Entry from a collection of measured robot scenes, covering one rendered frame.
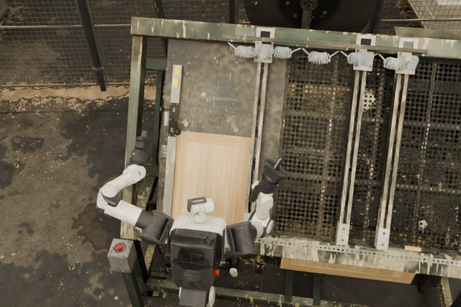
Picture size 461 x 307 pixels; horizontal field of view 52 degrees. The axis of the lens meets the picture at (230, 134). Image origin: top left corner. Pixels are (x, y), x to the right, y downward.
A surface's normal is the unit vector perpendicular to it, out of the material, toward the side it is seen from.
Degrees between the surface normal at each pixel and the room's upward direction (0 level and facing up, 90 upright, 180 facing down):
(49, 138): 0
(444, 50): 51
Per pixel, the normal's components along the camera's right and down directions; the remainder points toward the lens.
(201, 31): -0.11, 0.09
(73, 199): 0.00, -0.71
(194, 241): 0.05, -0.92
